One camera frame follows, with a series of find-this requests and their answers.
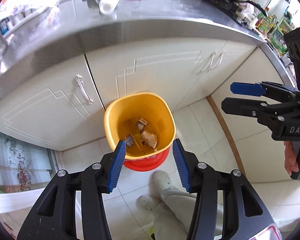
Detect left cabinet door handle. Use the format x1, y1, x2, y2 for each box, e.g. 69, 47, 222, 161
75, 74, 94, 105

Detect white shoe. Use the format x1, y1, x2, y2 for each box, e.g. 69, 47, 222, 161
153, 171, 175, 197
138, 195, 161, 212

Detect person's right hand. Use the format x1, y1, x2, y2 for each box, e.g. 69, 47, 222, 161
284, 141, 299, 176

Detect white dish tray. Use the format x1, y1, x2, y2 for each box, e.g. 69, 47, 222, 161
0, 6, 51, 38

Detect yellow trash bin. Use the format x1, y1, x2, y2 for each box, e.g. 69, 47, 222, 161
103, 92, 176, 160

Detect cabinet door handle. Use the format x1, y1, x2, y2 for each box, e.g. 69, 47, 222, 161
75, 74, 94, 105
195, 50, 225, 75

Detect red bucket under bin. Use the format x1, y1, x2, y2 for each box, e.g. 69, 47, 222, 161
123, 148, 170, 172

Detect small orange white box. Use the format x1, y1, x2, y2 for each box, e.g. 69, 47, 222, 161
136, 118, 148, 132

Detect amber cellophane wrapper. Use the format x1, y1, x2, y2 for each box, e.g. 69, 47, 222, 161
125, 120, 145, 154

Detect right cabinet door handle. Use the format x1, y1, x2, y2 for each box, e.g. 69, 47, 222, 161
195, 50, 225, 75

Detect white ointment tube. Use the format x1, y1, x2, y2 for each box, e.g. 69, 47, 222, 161
99, 0, 119, 15

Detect silver torn foil packet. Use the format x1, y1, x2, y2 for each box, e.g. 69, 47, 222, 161
140, 130, 158, 148

